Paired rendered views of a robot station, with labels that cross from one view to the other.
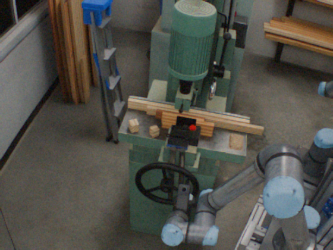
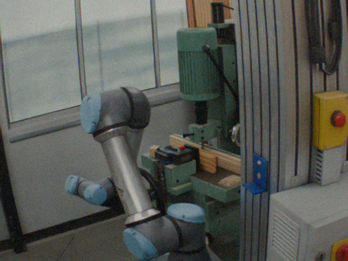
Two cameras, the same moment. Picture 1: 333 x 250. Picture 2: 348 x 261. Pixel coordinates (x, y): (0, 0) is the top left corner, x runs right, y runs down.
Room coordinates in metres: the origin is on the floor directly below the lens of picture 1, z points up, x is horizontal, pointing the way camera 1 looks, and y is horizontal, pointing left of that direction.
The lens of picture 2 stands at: (-0.28, -1.58, 1.76)
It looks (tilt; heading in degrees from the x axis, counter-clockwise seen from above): 18 degrees down; 47
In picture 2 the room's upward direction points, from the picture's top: 4 degrees counter-clockwise
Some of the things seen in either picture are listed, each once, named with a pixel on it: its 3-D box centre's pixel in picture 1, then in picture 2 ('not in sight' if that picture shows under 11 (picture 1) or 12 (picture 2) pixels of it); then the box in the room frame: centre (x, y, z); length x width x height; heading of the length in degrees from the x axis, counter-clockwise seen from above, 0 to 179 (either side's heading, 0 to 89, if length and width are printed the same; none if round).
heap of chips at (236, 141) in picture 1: (236, 140); (230, 179); (1.19, -0.33, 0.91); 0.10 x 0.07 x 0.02; 173
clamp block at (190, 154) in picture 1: (181, 146); (173, 169); (1.12, -0.08, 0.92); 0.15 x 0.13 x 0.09; 83
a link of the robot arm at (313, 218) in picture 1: (302, 224); (184, 225); (0.69, -0.57, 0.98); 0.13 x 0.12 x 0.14; 172
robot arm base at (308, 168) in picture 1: (316, 159); not in sight; (1.15, -0.77, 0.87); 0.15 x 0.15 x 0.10
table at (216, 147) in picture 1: (183, 140); (189, 173); (1.20, -0.09, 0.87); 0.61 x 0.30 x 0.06; 83
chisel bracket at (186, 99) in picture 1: (185, 96); (206, 132); (1.33, -0.07, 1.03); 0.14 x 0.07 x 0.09; 173
